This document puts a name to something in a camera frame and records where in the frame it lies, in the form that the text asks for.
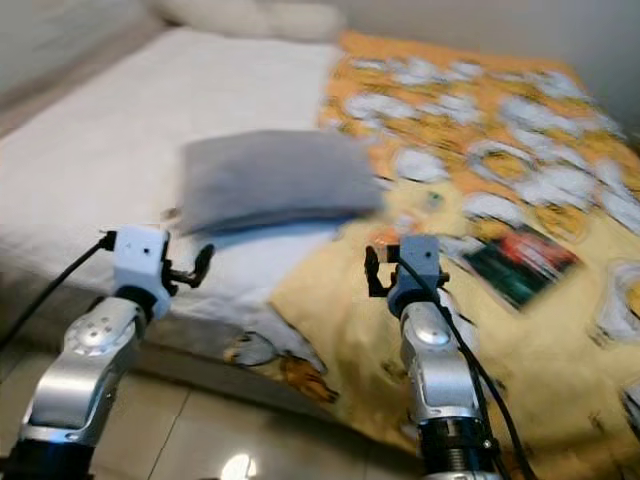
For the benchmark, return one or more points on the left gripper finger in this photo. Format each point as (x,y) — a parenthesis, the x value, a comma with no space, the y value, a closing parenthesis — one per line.
(203,268)

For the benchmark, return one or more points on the grey pillow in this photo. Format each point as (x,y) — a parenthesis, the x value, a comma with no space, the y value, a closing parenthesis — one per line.
(275,180)

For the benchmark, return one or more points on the green and red book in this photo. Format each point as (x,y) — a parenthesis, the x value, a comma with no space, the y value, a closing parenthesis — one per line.
(520,265)

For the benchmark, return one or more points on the yellow egg print blanket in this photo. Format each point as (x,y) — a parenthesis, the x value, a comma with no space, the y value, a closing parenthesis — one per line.
(510,340)

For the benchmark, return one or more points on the white quilted mattress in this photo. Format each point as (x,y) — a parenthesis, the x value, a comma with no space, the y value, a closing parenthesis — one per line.
(120,150)

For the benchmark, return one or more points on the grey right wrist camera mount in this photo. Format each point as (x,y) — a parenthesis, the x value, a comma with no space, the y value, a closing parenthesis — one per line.
(418,262)

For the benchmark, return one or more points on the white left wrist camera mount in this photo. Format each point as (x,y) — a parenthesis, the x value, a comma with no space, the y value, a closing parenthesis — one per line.
(140,255)

